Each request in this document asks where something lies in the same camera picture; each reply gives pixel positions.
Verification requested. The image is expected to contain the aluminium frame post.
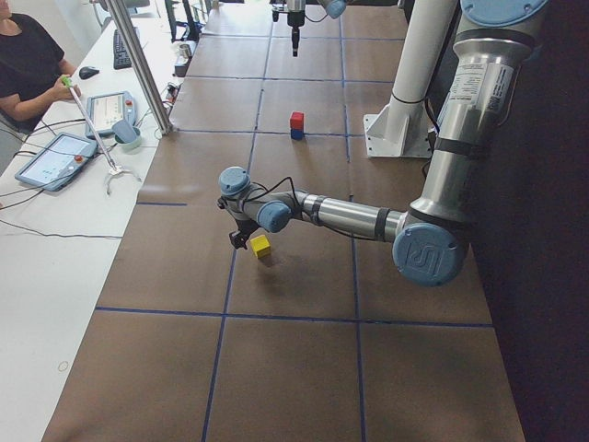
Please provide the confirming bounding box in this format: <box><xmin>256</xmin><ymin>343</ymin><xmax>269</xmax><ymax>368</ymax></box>
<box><xmin>106</xmin><ymin>0</ymin><xmax>173</xmax><ymax>135</ymax></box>

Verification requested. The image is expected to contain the teach pendant tablet far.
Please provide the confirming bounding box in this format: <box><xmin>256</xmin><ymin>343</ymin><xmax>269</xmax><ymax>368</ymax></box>
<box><xmin>87</xmin><ymin>91</ymin><xmax>137</xmax><ymax>136</ymax></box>

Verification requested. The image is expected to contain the teal bowl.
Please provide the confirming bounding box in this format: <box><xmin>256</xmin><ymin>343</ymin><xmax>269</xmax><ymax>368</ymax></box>
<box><xmin>112</xmin><ymin>120</ymin><xmax>141</xmax><ymax>152</ymax></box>

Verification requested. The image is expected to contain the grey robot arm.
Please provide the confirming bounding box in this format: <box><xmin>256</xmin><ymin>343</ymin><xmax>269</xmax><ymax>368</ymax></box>
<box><xmin>218</xmin><ymin>1</ymin><xmax>548</xmax><ymax>286</ymax></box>
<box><xmin>270</xmin><ymin>0</ymin><xmax>347</xmax><ymax>57</ymax></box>

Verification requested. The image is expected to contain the black computer mouse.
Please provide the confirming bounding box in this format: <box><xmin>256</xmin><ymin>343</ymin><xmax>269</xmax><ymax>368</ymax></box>
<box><xmin>78</xmin><ymin>66</ymin><xmax>100</xmax><ymax>80</ymax></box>

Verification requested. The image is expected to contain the person in black shirt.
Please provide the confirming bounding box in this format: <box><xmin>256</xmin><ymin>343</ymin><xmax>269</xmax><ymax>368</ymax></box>
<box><xmin>1</xmin><ymin>1</ymin><xmax>75</xmax><ymax>133</ymax></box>

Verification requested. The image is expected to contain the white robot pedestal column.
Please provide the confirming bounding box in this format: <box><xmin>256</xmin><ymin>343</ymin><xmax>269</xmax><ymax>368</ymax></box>
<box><xmin>391</xmin><ymin>0</ymin><xmax>458</xmax><ymax>105</ymax></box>

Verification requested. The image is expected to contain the black keyboard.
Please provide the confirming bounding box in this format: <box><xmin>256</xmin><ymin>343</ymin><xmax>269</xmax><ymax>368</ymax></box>
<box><xmin>112</xmin><ymin>29</ymin><xmax>133</xmax><ymax>70</ymax></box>

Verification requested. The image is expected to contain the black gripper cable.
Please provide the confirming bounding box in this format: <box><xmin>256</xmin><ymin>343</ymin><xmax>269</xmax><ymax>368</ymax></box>
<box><xmin>238</xmin><ymin>176</ymin><xmax>323</xmax><ymax>227</ymax></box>

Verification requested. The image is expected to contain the yellow wooden block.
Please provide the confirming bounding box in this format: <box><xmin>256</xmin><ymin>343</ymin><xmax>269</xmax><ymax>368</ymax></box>
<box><xmin>249</xmin><ymin>235</ymin><xmax>271</xmax><ymax>259</ymax></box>

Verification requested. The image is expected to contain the reacher grabber stick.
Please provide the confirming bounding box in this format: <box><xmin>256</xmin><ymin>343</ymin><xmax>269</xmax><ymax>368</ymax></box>
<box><xmin>59</xmin><ymin>75</ymin><xmax>142</xmax><ymax>196</ymax></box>

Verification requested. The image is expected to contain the metal cup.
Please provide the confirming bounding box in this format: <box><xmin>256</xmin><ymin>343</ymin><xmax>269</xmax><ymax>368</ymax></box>
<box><xmin>178</xmin><ymin>41</ymin><xmax>194</xmax><ymax>59</ymax></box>

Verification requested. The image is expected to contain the red wooden block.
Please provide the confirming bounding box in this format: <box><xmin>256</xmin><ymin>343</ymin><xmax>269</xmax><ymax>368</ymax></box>
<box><xmin>289</xmin><ymin>111</ymin><xmax>305</xmax><ymax>131</ymax></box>

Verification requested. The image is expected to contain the teach pendant tablet near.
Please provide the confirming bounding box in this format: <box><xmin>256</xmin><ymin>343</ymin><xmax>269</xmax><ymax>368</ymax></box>
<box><xmin>15</xmin><ymin>133</ymin><xmax>98</xmax><ymax>192</ymax></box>

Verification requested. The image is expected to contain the blue wooden block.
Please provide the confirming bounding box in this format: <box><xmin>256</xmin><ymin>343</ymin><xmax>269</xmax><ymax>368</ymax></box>
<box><xmin>290</xmin><ymin>129</ymin><xmax>305</xmax><ymax>140</ymax></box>

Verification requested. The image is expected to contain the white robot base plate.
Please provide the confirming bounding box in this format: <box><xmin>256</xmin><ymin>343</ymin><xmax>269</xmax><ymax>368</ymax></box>
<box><xmin>363</xmin><ymin>99</ymin><xmax>432</xmax><ymax>158</ymax></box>

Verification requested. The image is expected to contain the teach pendant tablet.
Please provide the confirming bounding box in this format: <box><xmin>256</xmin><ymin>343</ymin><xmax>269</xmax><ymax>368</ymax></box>
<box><xmin>87</xmin><ymin>91</ymin><xmax>137</xmax><ymax>136</ymax></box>
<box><xmin>15</xmin><ymin>133</ymin><xmax>98</xmax><ymax>192</ymax></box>

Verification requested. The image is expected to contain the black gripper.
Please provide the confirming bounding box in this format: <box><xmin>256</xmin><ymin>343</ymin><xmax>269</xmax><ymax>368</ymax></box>
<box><xmin>270</xmin><ymin>0</ymin><xmax>306</xmax><ymax>57</ymax></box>
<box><xmin>217</xmin><ymin>196</ymin><xmax>260</xmax><ymax>250</ymax></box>

